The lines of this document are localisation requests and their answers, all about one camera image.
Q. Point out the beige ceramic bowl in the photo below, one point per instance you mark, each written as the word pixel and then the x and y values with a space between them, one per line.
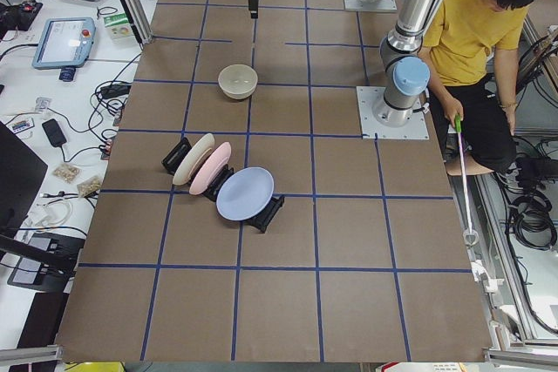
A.
pixel 238 81

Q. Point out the person's hands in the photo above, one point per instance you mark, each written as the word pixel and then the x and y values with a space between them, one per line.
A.
pixel 453 110

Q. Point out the green white carton box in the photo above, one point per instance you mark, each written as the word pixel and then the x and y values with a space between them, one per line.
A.
pixel 117 26

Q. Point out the cream plate in rack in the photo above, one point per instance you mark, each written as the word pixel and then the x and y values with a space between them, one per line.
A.
pixel 194 159

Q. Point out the pink plate in rack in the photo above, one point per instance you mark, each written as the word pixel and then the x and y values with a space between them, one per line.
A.
pixel 210 169

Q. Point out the black dish rack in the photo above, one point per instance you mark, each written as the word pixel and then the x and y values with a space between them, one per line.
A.
pixel 260 221

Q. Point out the blue plate in rack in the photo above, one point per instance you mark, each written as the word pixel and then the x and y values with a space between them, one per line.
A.
pixel 245 194

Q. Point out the near blue teach pendant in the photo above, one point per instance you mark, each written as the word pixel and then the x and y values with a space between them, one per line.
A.
pixel 65 42

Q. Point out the person in yellow shirt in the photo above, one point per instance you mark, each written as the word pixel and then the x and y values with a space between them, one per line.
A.
pixel 471 49

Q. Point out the black phone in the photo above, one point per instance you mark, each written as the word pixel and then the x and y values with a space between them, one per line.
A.
pixel 54 133

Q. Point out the green handled reacher stick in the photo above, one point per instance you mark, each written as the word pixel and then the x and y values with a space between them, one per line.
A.
pixel 470 236

